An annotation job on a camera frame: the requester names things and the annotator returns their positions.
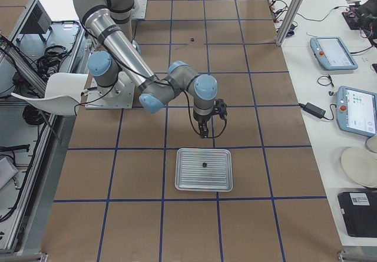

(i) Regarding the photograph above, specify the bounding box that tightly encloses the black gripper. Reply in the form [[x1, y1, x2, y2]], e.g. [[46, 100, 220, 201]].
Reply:
[[197, 117, 210, 138]]

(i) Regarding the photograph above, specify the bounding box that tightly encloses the silver ribbed metal tray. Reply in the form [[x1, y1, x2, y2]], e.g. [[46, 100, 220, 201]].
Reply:
[[175, 148, 233, 192]]

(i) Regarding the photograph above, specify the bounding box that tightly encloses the black power adapter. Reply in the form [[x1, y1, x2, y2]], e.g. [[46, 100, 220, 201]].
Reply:
[[299, 102, 326, 119]]

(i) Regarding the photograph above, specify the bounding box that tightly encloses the white plastic chair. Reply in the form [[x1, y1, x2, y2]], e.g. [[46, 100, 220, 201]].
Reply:
[[11, 72, 88, 116]]

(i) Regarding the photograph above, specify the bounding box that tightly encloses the far blue teach pendant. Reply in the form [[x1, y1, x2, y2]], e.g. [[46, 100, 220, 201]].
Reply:
[[309, 37, 358, 71]]

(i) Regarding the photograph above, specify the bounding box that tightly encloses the blue teach pendant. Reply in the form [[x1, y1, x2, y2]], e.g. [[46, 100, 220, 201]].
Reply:
[[336, 86, 376, 137], [309, 37, 358, 71]]

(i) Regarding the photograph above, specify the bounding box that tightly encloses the near blue teach pendant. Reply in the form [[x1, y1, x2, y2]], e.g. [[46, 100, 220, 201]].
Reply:
[[336, 86, 376, 137]]

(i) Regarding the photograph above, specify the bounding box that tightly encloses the white round plate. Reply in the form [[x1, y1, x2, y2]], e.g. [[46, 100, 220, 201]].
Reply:
[[340, 147, 376, 188]]

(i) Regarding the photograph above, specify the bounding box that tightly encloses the black laptop with label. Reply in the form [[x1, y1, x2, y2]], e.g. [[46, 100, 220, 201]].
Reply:
[[338, 192, 376, 238]]

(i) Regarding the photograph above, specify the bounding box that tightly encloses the black electronics board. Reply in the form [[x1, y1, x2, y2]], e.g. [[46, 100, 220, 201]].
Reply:
[[342, 11, 369, 30]]

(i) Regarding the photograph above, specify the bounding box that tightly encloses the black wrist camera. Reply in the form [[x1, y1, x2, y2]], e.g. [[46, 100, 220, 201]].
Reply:
[[214, 98, 227, 121]]

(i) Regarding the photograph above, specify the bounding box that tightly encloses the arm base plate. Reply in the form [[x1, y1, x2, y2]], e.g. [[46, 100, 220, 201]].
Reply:
[[85, 72, 135, 110], [131, 0, 148, 21]]

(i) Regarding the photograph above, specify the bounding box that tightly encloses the aluminium frame post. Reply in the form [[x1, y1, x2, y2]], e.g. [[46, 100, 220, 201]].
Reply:
[[275, 0, 303, 46]]

